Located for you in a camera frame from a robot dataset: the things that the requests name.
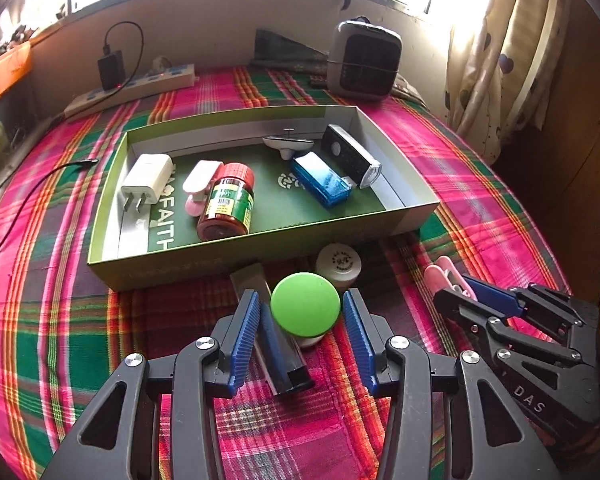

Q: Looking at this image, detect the black usb cable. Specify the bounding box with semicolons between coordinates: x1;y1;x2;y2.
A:
0;20;146;264

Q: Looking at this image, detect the red cap green bottle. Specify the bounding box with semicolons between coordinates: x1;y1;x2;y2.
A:
197;162;254;242

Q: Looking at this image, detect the black silver flashlight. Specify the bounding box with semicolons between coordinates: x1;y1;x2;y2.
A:
321;124;382;188

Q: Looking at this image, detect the dark folded cloth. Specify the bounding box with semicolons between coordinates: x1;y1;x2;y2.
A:
249;29;327;76

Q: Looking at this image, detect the dark rectangular bar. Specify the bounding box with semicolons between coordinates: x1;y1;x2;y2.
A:
230;263;315;396

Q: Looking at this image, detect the white power strip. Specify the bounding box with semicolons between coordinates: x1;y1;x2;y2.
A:
64;64;196;119

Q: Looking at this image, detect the cream heart curtain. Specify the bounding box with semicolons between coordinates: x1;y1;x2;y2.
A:
444;0;570;164

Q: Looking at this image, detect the grey space heater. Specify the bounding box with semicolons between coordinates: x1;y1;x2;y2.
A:
326;16;403;101

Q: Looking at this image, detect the green cardboard box tray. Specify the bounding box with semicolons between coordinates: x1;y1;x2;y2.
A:
87;105;440;292

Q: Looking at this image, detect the white charger plug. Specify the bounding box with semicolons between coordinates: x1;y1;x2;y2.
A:
121;154;173;211

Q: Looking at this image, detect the green mushroom suction holder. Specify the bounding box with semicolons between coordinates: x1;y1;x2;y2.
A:
270;272;341;348

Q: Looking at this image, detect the black power adapter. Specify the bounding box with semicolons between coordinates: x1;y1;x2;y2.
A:
97;50;125;91

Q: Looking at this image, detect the orange storage bin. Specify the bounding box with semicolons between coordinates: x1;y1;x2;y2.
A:
0;41;33;97

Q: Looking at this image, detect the blue transparent usb device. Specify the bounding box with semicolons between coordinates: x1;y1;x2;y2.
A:
290;152;352;208

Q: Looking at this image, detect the plaid bed blanket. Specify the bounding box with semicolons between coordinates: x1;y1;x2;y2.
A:
0;67;566;479

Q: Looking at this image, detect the white round jar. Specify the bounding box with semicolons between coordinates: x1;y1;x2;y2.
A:
315;243;362;288

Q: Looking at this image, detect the pink clip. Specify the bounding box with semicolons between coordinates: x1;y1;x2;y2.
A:
182;159;224;218
424;256;477;300

